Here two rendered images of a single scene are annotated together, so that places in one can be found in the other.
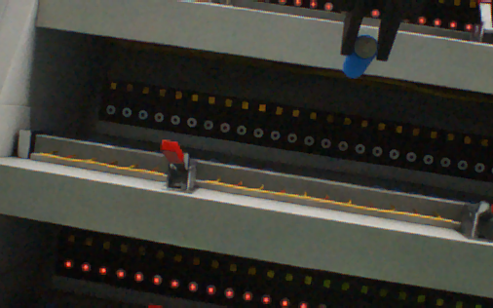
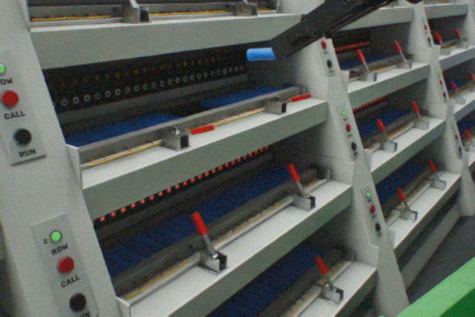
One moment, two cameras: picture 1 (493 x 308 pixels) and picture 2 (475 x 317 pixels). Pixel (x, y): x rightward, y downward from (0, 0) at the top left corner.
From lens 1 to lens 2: 57 cm
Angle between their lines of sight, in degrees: 56
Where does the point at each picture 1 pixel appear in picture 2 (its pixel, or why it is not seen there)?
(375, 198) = (234, 110)
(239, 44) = (163, 47)
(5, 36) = (33, 89)
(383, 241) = (260, 131)
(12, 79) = (54, 122)
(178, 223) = (192, 165)
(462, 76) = (249, 36)
